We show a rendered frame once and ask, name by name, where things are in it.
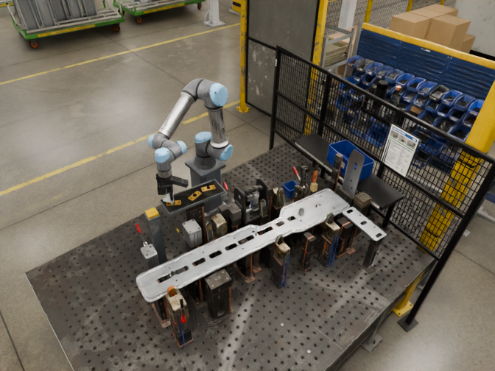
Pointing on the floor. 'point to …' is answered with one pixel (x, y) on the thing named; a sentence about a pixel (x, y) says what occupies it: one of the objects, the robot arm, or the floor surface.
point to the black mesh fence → (407, 322)
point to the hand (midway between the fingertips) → (173, 201)
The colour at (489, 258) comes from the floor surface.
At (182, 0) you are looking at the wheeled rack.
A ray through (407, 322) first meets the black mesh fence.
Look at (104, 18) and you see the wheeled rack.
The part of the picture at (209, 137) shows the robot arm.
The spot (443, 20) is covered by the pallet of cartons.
